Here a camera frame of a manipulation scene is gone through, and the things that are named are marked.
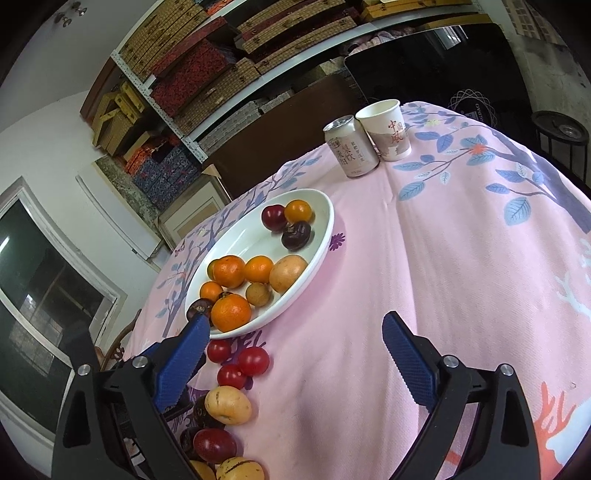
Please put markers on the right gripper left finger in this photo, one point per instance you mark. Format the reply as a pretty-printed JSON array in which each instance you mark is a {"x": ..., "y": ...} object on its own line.
[{"x": 131, "y": 401}]

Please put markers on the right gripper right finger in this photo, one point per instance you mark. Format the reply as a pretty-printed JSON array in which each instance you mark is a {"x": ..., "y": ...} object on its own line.
[{"x": 502, "y": 442}]

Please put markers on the red cherry tomato front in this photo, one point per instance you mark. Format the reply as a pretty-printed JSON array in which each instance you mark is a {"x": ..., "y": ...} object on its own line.
[{"x": 253, "y": 361}]

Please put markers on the large orange mandarin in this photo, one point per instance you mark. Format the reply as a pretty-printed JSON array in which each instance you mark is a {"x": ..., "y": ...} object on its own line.
[{"x": 230, "y": 312}]

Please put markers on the yellow peach fruit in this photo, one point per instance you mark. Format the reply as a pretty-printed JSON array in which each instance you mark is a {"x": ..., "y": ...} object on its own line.
[{"x": 286, "y": 271}]

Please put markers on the dark passion fruit top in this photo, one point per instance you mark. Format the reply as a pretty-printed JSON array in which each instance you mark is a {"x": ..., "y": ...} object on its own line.
[{"x": 296, "y": 235}]

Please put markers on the yellow orange tomato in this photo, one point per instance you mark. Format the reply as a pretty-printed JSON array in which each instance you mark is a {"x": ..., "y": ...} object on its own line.
[{"x": 298, "y": 210}]

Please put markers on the wooden armchair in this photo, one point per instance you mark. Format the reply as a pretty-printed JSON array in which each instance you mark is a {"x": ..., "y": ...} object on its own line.
[{"x": 116, "y": 350}]

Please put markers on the window left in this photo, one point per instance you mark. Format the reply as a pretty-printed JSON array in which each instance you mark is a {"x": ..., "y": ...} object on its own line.
[{"x": 47, "y": 285}]

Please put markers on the pink deer print tablecloth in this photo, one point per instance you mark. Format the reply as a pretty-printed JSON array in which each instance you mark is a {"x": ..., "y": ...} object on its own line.
[{"x": 479, "y": 244}]

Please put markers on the white oval plate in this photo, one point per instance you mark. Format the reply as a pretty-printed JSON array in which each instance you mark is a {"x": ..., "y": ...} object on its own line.
[{"x": 248, "y": 238}]

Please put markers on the framed picture leaning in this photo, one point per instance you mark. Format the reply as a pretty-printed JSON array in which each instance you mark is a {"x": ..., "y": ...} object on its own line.
[{"x": 205, "y": 197}]

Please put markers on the black round stool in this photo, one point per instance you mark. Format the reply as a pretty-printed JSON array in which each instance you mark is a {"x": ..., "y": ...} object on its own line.
[{"x": 565, "y": 141}]

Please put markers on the white metal shelf unit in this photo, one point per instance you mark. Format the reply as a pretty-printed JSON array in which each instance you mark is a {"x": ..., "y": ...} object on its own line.
[{"x": 298, "y": 52}]

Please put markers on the pink drink can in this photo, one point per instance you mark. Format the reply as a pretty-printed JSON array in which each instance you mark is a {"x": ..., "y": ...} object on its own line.
[{"x": 351, "y": 146}]

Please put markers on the white paper cup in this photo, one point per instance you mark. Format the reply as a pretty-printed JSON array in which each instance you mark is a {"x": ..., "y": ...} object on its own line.
[{"x": 383, "y": 121}]

